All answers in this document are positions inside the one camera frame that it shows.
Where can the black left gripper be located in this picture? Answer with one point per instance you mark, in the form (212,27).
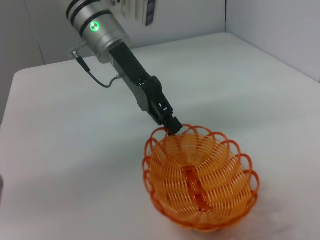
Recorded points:
(127,66)

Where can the orange woven plastic basket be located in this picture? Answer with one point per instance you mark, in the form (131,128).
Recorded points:
(200,182)

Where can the white wall-mounted device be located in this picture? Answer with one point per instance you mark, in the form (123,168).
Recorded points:
(143,11)

